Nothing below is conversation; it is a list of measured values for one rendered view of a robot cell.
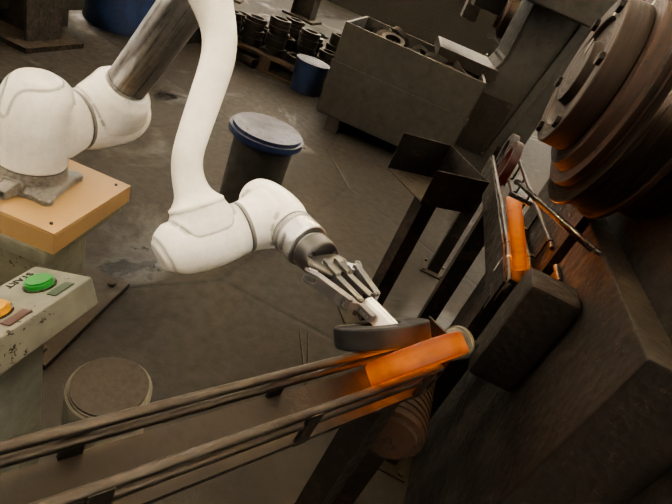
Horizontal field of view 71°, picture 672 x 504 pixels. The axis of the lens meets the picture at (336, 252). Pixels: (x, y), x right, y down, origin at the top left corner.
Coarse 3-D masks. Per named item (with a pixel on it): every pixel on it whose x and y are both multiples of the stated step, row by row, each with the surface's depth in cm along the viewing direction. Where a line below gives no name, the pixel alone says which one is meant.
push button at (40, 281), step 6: (30, 276) 71; (36, 276) 71; (42, 276) 71; (48, 276) 71; (24, 282) 70; (30, 282) 69; (36, 282) 69; (42, 282) 69; (48, 282) 70; (24, 288) 69; (30, 288) 69; (36, 288) 69; (42, 288) 69
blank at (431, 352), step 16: (448, 336) 66; (400, 352) 65; (416, 352) 64; (432, 352) 64; (448, 352) 65; (464, 352) 67; (368, 368) 69; (384, 368) 66; (400, 368) 64; (416, 368) 64
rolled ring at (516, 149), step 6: (516, 144) 182; (522, 144) 183; (510, 150) 191; (516, 150) 181; (522, 150) 181; (504, 156) 195; (510, 156) 182; (516, 156) 180; (504, 162) 195; (510, 162) 180; (516, 162) 180; (498, 168) 195; (504, 168) 182; (510, 168) 181; (498, 174) 193; (504, 174) 183; (510, 174) 182; (504, 180) 185
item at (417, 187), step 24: (408, 144) 163; (432, 144) 166; (408, 168) 169; (432, 168) 172; (456, 168) 164; (432, 192) 145; (456, 192) 148; (480, 192) 151; (408, 216) 164; (408, 240) 166; (384, 264) 175; (384, 288) 178
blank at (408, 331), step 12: (348, 324) 78; (360, 324) 77; (396, 324) 72; (408, 324) 70; (420, 324) 71; (336, 336) 73; (348, 336) 70; (360, 336) 69; (372, 336) 68; (384, 336) 68; (396, 336) 68; (408, 336) 69; (420, 336) 70; (348, 348) 71; (360, 348) 69; (372, 348) 68; (384, 348) 68; (396, 348) 68
